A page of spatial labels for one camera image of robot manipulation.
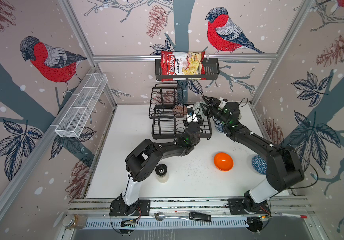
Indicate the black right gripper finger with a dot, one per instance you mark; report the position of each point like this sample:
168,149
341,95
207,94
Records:
208,100
205,109

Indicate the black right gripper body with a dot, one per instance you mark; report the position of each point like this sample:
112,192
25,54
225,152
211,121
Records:
216,112

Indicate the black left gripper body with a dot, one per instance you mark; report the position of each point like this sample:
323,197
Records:
196,125

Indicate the green patterned bowl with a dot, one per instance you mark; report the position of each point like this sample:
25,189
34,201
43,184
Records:
198,109

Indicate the red patterned bowl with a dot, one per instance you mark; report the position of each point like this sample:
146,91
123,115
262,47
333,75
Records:
179,111

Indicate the black wire dish rack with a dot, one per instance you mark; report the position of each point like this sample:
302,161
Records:
169,111

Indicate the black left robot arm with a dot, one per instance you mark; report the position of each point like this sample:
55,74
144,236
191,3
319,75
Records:
141,162

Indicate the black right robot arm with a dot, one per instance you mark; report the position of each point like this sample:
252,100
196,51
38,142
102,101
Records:
284,168

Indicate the blue floral bowl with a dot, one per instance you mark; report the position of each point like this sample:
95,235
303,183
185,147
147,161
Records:
219,126

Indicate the orange plastic bowl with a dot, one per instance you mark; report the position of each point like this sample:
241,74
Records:
223,162

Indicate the red cassava chips bag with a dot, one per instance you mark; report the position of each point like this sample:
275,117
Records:
182,63

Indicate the black lid jar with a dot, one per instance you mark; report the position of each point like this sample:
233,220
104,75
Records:
162,173

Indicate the blue geometric patterned bowl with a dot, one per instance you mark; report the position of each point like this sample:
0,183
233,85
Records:
259,164

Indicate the metal spoon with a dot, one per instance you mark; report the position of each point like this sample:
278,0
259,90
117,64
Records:
160,216

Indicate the red white marker pen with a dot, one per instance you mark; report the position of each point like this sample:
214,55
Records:
292,215

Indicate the glass jar with spice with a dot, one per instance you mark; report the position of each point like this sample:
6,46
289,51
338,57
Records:
75,221

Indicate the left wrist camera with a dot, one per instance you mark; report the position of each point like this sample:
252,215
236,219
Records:
191,115

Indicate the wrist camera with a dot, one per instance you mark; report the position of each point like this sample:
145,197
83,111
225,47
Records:
191,115
222,103

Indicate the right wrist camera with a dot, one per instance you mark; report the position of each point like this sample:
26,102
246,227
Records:
222,103

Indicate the black wall shelf basket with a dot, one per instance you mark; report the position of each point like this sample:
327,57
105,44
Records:
208,70

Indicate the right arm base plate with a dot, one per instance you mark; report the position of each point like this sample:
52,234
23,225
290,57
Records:
237,206

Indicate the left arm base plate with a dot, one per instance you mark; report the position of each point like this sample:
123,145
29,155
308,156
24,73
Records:
118,208

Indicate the white wire mesh basket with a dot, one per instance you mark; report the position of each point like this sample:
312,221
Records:
79,112

